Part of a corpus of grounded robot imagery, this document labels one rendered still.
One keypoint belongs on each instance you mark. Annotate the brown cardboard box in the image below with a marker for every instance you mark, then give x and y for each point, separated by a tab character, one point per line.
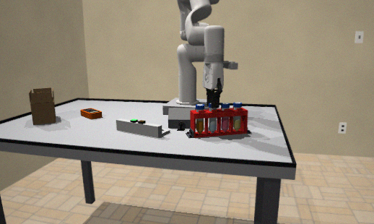
43	110

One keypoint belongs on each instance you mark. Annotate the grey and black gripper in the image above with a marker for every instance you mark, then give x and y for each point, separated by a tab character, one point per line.
213	77

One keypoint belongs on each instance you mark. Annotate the red tube rack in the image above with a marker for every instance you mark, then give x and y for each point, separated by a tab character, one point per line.
205	114

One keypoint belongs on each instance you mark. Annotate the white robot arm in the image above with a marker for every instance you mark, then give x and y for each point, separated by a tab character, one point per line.
205	44

